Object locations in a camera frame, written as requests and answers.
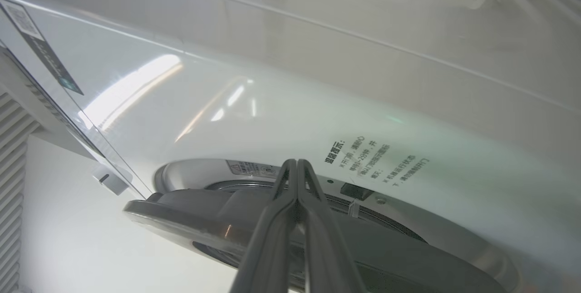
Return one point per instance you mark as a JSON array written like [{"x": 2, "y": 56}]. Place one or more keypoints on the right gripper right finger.
[{"x": 324, "y": 238}]

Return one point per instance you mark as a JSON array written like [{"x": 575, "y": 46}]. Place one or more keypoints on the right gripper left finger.
[{"x": 268, "y": 238}]

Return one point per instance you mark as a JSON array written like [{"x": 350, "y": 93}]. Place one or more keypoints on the dark round washing machine door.
[{"x": 195, "y": 220}]

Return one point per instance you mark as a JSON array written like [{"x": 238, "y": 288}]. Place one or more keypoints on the white washing machine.
[{"x": 281, "y": 79}]

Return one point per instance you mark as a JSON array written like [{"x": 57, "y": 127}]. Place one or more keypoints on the triangle warning label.
[{"x": 249, "y": 168}]

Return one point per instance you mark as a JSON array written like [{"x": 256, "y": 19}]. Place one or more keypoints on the dark strip QR sticker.
[{"x": 43, "y": 50}]

